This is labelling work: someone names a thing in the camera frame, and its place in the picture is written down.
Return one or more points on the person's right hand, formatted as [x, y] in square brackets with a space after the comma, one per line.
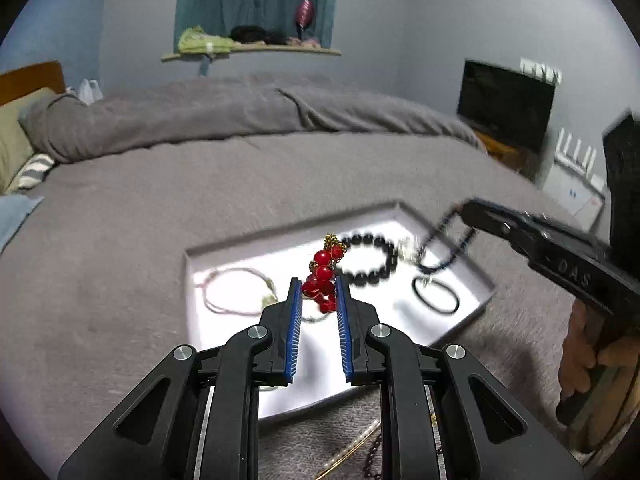
[575, 355]

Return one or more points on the wooden stand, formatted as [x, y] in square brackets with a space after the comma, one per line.
[505, 152]

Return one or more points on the olive pillow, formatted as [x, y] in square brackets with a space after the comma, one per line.
[10, 135]

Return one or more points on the wooden headboard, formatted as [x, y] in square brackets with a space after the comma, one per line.
[30, 77]

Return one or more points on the green cloth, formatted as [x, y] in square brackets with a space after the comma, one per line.
[200, 40]

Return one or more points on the white router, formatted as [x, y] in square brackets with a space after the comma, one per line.
[575, 160]

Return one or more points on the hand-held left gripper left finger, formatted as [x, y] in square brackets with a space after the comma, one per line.
[295, 325]

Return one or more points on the black monitor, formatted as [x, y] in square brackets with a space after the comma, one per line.
[505, 100]

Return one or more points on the thin gold bangle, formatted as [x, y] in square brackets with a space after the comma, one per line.
[345, 457]

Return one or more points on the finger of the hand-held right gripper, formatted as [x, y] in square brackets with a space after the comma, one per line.
[505, 227]

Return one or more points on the striped pillow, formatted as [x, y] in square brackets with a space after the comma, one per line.
[32, 170]

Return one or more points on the grey box with white inside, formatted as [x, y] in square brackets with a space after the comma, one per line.
[225, 260]

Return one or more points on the white cardboard box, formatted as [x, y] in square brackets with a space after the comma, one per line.
[570, 200]

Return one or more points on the round pearl hair clip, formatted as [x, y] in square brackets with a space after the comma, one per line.
[407, 250]

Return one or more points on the pink fluffy item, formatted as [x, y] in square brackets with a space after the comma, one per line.
[307, 44]

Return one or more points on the grey duvet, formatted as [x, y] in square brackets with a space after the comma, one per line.
[200, 110]

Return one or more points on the window sill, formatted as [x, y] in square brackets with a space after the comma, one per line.
[300, 51]

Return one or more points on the black cloth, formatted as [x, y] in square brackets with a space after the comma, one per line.
[250, 34]

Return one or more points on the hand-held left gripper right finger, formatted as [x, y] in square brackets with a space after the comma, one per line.
[345, 330]

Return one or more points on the blue blanket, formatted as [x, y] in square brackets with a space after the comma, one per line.
[15, 215]

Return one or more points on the grey bed blanket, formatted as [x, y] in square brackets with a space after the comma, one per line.
[125, 285]

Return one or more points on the white plastic bag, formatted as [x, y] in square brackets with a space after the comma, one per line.
[87, 91]

